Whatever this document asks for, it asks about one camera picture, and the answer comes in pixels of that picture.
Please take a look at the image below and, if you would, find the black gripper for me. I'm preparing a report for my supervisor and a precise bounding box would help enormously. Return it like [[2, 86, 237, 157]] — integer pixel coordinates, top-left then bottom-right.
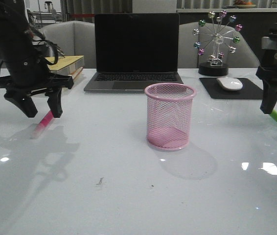
[[256, 25, 277, 114], [0, 52, 74, 118]]

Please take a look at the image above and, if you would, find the pink marker pen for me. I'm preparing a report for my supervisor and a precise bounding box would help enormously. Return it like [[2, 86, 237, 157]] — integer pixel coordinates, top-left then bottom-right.
[[31, 111, 54, 139]]

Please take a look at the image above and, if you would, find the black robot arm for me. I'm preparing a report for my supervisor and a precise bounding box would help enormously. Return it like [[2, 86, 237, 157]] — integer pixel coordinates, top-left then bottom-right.
[[0, 0, 74, 118]]

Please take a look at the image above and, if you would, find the pink mesh pen holder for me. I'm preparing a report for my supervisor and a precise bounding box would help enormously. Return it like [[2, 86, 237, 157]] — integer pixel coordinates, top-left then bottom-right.
[[144, 83, 196, 151]]

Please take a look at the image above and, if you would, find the black mouse pad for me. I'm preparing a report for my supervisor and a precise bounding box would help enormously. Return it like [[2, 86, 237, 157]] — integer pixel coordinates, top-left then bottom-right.
[[199, 77, 266, 100]]

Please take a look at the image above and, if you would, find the white computer mouse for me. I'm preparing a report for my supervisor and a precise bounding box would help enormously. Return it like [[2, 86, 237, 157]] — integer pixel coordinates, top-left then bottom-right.
[[216, 76, 243, 91]]

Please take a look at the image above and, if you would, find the middle book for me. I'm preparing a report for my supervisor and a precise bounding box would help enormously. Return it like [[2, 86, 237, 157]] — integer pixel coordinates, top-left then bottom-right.
[[69, 67, 83, 81]]

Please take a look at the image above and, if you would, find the top yellow book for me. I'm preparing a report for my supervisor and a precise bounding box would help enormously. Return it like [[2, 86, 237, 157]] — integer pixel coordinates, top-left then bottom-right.
[[48, 55, 84, 75]]

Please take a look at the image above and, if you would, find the ferris wheel desk ornament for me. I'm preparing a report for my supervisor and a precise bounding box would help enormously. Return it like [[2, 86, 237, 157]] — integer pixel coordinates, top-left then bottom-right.
[[192, 10, 243, 76]]

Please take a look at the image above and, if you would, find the left grey chair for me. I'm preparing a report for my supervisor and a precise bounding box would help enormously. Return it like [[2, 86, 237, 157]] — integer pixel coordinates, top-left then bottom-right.
[[40, 21, 96, 69]]

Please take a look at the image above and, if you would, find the grey chair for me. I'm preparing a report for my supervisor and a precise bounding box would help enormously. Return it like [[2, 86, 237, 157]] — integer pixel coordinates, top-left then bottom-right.
[[40, 21, 96, 69], [178, 22, 259, 69]]

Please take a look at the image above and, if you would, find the right grey chair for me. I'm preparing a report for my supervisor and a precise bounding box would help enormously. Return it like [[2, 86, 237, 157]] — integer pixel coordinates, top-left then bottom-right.
[[178, 22, 259, 69]]

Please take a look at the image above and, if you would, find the fruit bowl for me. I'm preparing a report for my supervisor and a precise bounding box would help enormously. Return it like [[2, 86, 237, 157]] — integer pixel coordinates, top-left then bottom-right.
[[233, 0, 256, 9]]

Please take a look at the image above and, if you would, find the grey laptop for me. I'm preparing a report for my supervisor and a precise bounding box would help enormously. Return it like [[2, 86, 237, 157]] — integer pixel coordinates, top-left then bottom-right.
[[84, 13, 182, 92]]

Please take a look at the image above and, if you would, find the white cabinet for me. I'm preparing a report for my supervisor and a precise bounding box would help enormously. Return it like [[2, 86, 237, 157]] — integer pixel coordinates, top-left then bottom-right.
[[132, 0, 177, 13]]

